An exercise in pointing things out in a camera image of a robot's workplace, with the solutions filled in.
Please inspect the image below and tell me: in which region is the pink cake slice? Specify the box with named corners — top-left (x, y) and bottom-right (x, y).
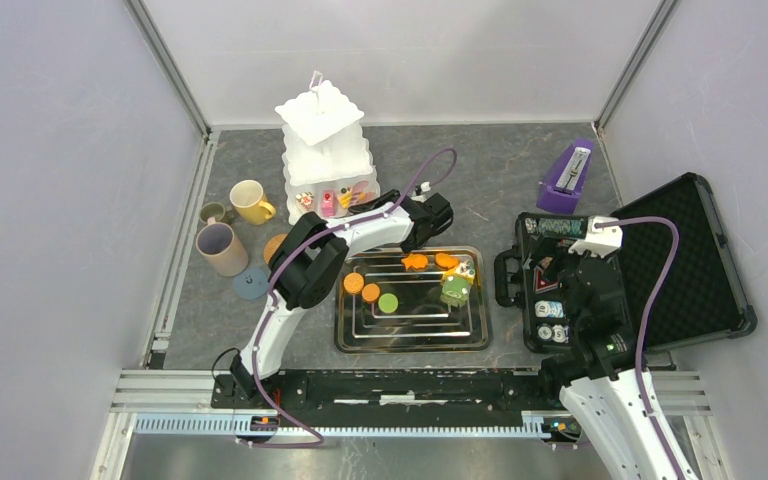
top-left (320, 190), bottom-right (337, 218)

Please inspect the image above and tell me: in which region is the strawberry triangle cake slice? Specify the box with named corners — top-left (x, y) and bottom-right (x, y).
top-left (295, 191), bottom-right (316, 214)

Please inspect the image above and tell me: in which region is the yellow layered cake slice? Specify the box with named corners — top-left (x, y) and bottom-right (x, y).
top-left (337, 187), bottom-right (360, 210)

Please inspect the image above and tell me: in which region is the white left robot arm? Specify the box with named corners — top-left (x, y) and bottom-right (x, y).
top-left (230, 190), bottom-right (454, 408)

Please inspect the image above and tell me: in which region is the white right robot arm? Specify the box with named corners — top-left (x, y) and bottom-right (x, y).
top-left (537, 253), bottom-right (696, 479)

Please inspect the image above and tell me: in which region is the orange fish cookie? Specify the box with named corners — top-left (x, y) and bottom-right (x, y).
top-left (434, 252), bottom-right (460, 271)

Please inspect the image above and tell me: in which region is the red triangular dealer marker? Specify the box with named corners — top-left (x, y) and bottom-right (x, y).
top-left (534, 268), bottom-right (557, 294)

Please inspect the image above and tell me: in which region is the yellow kiwi topped cake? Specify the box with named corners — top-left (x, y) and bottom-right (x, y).
top-left (443, 259), bottom-right (476, 285)

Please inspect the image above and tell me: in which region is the green patterned chip roll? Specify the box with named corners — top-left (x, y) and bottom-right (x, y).
top-left (537, 217), bottom-right (588, 239)

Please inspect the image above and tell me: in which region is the green swiss roll cake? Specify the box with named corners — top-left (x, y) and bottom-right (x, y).
top-left (440, 275), bottom-right (472, 307)

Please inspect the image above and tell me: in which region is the stainless steel serving tray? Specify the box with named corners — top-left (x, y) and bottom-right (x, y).
top-left (334, 246), bottom-right (492, 354)

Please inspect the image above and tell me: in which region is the green round macaron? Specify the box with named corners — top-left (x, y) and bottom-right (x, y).
top-left (377, 293), bottom-right (399, 314)

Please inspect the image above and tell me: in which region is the small round orange biscuit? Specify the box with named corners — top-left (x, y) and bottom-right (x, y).
top-left (361, 283), bottom-right (381, 304)

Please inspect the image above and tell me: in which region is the purple metronome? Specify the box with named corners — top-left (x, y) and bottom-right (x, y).
top-left (536, 138), bottom-right (594, 215)

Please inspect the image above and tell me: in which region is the black poker chip case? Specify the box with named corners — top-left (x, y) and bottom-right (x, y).
top-left (494, 172), bottom-right (758, 354)

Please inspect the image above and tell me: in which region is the white three-tier dessert stand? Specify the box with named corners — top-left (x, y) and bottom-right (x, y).
top-left (275, 71), bottom-right (381, 225)

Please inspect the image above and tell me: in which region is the woven rattan coaster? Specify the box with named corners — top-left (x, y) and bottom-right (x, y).
top-left (263, 233), bottom-right (287, 264)

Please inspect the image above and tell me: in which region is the yellow mug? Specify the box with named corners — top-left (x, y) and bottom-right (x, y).
top-left (229, 180), bottom-right (276, 225)

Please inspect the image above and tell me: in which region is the blue grey coaster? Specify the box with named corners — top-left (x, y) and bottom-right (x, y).
top-left (232, 267), bottom-right (269, 300)

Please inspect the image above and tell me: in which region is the pink tall mug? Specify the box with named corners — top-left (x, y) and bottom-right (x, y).
top-left (196, 222), bottom-right (249, 277)

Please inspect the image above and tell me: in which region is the small green cup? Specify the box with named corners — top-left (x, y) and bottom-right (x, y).
top-left (198, 202), bottom-right (236, 225)

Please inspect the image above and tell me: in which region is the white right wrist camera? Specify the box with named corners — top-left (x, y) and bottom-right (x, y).
top-left (568, 216), bottom-right (623, 258)

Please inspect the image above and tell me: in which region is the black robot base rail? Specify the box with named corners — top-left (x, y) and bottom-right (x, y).
top-left (211, 369), bottom-right (563, 432)

